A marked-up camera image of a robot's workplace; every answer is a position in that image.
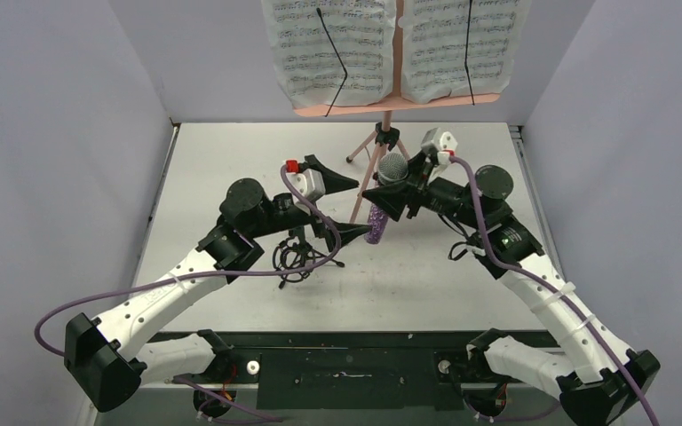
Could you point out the pink music stand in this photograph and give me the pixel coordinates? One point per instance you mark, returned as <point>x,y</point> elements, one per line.
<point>353,57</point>

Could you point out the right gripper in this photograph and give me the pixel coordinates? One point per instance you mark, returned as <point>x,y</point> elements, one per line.
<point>414,193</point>

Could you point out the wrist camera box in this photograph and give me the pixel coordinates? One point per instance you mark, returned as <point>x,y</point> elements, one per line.
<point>309,183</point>
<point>439,146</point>

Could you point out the sheet music page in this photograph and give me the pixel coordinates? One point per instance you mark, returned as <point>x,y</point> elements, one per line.
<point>332,53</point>
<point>456,48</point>

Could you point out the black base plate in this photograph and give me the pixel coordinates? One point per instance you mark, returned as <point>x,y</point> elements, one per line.
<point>362,370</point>

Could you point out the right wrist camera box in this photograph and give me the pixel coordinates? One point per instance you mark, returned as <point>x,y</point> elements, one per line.
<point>439,146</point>

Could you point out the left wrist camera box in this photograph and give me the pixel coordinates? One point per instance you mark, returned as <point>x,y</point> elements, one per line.
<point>309,183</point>

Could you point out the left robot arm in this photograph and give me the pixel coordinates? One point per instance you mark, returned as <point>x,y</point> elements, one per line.
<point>112,354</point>

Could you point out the purple glitter microphone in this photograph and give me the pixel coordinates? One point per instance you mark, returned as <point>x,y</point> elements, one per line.
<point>388,197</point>

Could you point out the black microphone tripod mount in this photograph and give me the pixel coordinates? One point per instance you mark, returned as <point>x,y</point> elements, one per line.
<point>295,252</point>

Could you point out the aluminium rail frame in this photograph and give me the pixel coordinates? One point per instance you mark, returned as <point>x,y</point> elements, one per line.
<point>595,378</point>

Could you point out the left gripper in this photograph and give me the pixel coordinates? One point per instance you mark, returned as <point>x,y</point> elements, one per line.
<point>345,231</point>

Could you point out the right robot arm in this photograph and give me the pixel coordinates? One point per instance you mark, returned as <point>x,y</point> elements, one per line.
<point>597,376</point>

